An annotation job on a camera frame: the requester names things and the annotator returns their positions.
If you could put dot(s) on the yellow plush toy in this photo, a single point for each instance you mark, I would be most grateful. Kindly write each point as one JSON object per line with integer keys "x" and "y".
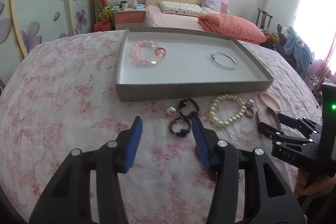
{"x": 105, "y": 13}

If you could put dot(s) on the folded coral quilt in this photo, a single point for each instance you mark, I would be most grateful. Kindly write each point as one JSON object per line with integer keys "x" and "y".
{"x": 233, "y": 26}

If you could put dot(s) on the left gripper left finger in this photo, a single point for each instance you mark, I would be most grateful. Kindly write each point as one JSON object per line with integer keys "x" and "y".
{"x": 67, "y": 196}

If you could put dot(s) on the purple patterned pillow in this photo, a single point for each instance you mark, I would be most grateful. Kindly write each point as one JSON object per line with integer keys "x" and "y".
{"x": 215, "y": 5}

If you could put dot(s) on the red lined trash basket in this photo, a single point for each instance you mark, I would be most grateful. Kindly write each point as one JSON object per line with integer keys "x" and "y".
{"x": 102, "y": 26}

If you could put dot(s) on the grey shallow tray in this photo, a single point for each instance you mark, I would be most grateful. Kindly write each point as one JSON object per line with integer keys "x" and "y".
{"x": 187, "y": 70}

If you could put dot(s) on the floral pillow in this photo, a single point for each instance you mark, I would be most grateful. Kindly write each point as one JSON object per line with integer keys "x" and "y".
{"x": 178, "y": 8}

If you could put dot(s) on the blue plush robe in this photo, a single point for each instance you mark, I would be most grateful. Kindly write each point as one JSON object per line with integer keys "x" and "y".
{"x": 296, "y": 47}

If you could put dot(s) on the pink floral tablecloth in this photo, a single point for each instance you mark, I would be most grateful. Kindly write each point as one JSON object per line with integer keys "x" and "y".
{"x": 63, "y": 96}

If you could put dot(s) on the floral sliding wardrobe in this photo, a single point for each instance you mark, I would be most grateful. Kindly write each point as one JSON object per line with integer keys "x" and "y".
{"x": 27, "y": 23}

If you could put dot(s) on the pink white nightstand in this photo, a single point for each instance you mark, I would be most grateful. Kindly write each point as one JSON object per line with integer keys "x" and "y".
{"x": 124, "y": 19}

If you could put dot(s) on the silver rings cluster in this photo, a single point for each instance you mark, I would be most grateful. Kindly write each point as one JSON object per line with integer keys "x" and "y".
{"x": 250, "y": 108}

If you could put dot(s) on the dark wooden chair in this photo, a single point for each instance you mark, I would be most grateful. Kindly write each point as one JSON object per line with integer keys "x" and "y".
{"x": 263, "y": 19}

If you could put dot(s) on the silver bangle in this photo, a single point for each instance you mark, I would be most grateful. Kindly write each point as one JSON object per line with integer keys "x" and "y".
{"x": 223, "y": 60}

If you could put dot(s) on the right hand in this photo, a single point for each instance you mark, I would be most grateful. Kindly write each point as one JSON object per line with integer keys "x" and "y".
{"x": 321, "y": 187}

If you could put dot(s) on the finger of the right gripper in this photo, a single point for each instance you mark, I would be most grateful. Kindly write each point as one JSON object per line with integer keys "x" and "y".
{"x": 268, "y": 131}
{"x": 288, "y": 121}

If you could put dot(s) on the bed with pink sheet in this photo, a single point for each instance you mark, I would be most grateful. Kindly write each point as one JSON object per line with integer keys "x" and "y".
{"x": 178, "y": 16}

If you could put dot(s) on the pink curtain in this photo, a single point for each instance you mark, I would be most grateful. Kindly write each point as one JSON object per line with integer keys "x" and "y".
{"x": 314, "y": 22}

